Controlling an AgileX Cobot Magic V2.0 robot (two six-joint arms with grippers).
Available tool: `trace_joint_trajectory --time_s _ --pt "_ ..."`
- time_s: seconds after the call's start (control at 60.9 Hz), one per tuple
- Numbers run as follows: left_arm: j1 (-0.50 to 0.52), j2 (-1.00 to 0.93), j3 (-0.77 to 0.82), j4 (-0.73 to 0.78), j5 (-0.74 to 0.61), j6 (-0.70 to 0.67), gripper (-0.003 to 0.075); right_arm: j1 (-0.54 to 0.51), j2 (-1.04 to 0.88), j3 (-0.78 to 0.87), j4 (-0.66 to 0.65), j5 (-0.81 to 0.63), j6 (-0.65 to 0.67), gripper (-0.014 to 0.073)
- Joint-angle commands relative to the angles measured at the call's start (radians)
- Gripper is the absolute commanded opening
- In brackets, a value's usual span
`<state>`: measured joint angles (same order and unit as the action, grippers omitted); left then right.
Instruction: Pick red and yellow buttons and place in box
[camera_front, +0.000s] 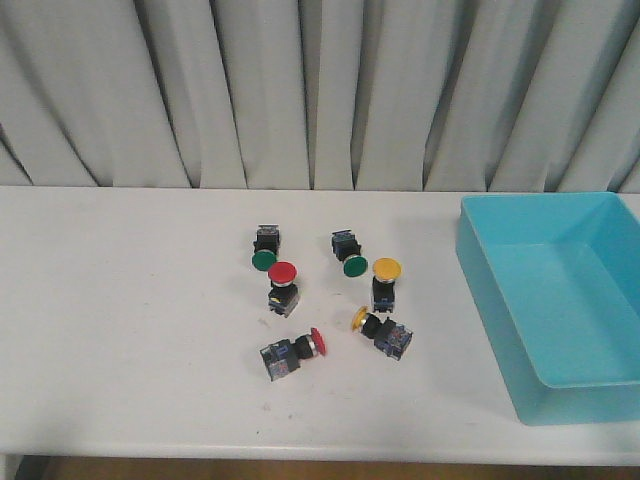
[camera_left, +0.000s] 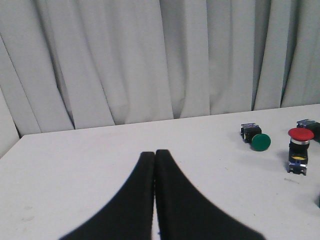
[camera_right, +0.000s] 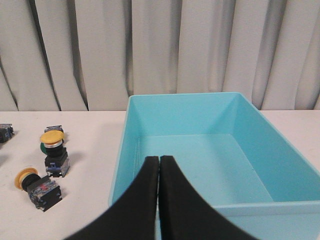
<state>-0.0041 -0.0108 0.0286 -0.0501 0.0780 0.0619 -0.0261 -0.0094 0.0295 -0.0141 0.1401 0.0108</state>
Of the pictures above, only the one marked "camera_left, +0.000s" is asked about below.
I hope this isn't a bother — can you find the green push button left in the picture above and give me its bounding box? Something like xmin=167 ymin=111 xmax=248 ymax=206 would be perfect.
xmin=240 ymin=122 xmax=271 ymax=152

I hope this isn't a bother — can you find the white pleated curtain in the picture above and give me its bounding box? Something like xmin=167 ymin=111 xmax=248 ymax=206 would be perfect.
xmin=0 ymin=0 xmax=320 ymax=155

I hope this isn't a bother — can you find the green push button right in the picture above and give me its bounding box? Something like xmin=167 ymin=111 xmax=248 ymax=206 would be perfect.
xmin=296 ymin=118 xmax=320 ymax=143

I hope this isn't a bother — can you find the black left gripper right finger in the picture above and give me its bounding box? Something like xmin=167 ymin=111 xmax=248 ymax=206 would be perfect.
xmin=154 ymin=149 xmax=264 ymax=240

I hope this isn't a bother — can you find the green push button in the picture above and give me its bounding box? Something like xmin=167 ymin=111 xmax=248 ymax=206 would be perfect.
xmin=240 ymin=122 xmax=271 ymax=152
xmin=296 ymin=118 xmax=320 ymax=143

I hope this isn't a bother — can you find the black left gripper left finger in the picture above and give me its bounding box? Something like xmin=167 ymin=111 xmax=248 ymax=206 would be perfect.
xmin=61 ymin=152 xmax=155 ymax=240

